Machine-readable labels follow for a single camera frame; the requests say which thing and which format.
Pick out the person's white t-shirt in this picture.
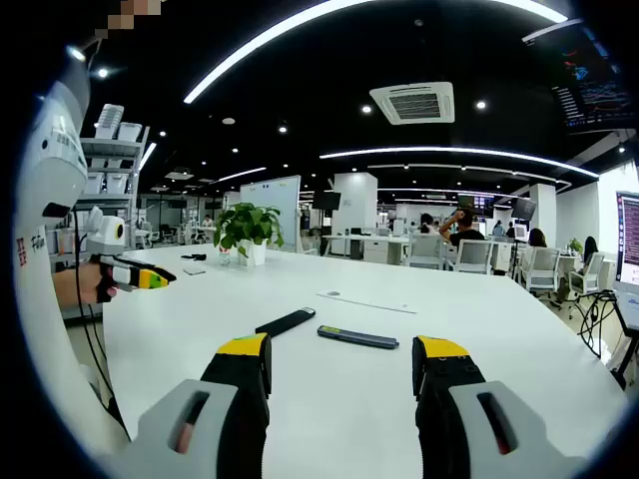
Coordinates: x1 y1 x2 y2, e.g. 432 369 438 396
14 224 132 453

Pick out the computer monitor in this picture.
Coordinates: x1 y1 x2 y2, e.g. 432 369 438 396
614 190 639 300

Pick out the potted green plant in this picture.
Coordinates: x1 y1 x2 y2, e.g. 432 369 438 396
213 202 286 266

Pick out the hanging display screen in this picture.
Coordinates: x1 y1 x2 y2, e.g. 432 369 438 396
521 19 638 136

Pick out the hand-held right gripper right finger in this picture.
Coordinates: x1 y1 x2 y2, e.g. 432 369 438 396
411 334 591 479

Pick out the curved ceiling light strip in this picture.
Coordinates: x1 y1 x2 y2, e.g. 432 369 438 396
183 0 570 105
319 147 600 179

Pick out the white table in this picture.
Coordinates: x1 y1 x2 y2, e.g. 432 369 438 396
102 242 631 479

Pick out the grey laser pointer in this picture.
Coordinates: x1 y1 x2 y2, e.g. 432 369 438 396
317 324 399 350

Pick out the rolling whiteboard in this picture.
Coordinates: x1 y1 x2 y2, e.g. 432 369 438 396
239 175 303 250

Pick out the ceiling air conditioner vent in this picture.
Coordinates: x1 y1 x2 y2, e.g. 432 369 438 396
368 82 456 125

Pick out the black remote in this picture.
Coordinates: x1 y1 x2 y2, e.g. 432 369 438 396
254 307 317 334

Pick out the white office chair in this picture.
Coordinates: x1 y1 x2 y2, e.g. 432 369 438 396
456 239 493 274
408 233 445 270
526 246 563 295
568 251 608 295

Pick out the tangle of black cables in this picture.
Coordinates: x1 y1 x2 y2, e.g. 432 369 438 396
578 291 625 360

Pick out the white chest-worn device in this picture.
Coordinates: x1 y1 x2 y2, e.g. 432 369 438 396
19 44 92 222

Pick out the group of white storage bins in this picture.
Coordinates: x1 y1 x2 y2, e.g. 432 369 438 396
82 103 146 199

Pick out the white office desk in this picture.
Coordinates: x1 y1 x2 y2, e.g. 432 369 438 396
321 234 415 260

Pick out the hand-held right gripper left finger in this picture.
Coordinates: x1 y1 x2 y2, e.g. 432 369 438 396
121 332 274 479

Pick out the metal storage shelf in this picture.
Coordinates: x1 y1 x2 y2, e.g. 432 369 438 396
77 124 151 255

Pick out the person's left hand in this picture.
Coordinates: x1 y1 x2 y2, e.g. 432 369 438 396
77 260 120 304

